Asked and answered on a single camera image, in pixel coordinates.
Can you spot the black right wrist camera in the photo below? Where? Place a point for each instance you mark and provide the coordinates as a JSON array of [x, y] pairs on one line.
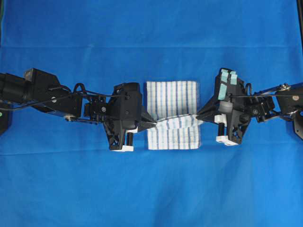
[[227, 86]]

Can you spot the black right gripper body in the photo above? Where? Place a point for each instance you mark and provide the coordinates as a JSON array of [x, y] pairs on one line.
[[231, 127]]

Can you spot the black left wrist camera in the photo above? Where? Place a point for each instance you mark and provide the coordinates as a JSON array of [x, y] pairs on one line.
[[127, 105]]

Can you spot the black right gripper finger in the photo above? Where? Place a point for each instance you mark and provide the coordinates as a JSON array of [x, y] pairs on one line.
[[206, 117], [211, 105]]

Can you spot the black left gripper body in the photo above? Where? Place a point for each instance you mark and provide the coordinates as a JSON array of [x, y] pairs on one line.
[[116, 130]]

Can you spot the blue table cloth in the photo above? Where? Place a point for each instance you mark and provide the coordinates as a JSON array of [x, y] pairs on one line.
[[55, 173]]

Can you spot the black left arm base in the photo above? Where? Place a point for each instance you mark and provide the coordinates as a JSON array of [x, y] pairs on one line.
[[5, 121]]

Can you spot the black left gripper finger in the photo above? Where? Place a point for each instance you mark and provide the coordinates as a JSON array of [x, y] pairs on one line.
[[146, 117], [146, 125]]

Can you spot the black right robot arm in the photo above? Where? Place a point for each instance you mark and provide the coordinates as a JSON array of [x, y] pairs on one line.
[[277, 102]]

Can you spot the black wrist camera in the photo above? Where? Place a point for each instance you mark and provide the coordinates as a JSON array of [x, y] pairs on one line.
[[227, 86], [127, 105]]

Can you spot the white blue-striped towel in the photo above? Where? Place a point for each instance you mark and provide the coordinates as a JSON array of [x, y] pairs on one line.
[[173, 105]]

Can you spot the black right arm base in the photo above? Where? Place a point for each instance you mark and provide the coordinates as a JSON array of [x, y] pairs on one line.
[[298, 124]]

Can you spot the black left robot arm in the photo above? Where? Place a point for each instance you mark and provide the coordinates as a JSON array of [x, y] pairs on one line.
[[43, 92]]

